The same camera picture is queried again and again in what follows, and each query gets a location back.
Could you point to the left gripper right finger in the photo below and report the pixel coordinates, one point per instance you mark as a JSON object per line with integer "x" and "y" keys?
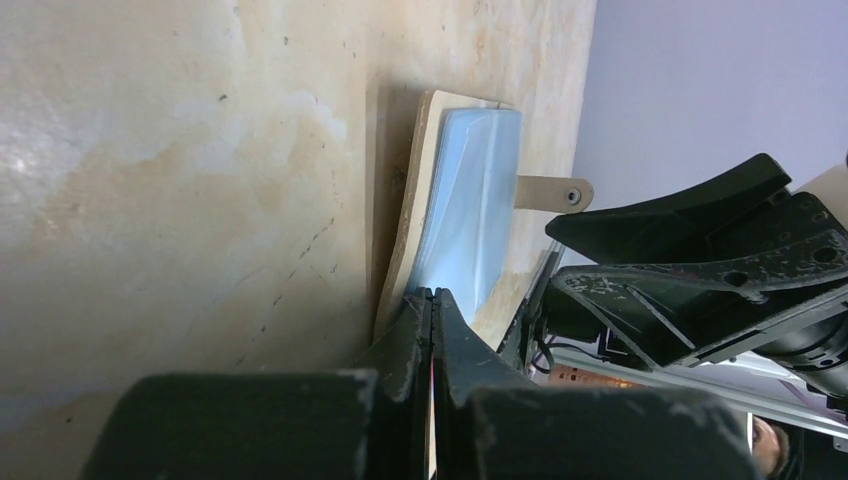
{"x": 492, "y": 422}

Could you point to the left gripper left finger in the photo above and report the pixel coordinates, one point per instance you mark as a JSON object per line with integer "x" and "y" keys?
{"x": 367, "y": 421}

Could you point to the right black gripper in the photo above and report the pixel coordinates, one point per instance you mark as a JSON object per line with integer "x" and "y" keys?
{"x": 780, "y": 292}

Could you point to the pink perforated plastic crate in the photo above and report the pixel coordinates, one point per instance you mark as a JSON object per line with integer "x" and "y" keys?
{"x": 569, "y": 376}

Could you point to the person in striped shirt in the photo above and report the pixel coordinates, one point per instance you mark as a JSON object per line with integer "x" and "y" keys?
{"x": 778, "y": 449}

